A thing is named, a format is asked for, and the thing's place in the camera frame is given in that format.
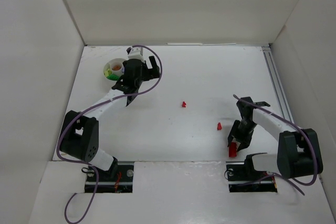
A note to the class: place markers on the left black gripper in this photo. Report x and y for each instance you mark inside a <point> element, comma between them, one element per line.
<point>125,87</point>

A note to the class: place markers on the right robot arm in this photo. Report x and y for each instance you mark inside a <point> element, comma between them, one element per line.
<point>298,155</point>

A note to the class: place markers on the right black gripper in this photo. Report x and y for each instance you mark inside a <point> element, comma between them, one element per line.
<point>242,134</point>

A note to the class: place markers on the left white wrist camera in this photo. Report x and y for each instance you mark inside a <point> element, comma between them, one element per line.
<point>135,53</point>

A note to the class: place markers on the red lego slope piece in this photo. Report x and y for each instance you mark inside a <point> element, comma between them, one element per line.
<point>219,126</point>

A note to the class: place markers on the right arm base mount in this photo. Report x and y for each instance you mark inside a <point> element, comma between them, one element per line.
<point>242,177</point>

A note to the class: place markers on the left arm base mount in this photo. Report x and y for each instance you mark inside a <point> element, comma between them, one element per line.
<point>121,182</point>

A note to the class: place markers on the pale yellow-green lego piece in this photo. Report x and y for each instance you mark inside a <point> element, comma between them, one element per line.
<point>107,72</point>

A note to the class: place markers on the orange lego brick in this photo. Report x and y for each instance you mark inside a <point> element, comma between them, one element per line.
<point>116,66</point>

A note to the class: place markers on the dark green lego plate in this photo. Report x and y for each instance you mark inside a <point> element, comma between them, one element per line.
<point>113,77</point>

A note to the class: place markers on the white round divided container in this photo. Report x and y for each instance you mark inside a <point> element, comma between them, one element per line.
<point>108,65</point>

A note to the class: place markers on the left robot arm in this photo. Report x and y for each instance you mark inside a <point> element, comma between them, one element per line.
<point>79,138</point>

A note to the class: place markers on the red lego brick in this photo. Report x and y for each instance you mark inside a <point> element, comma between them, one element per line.
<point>232,150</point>

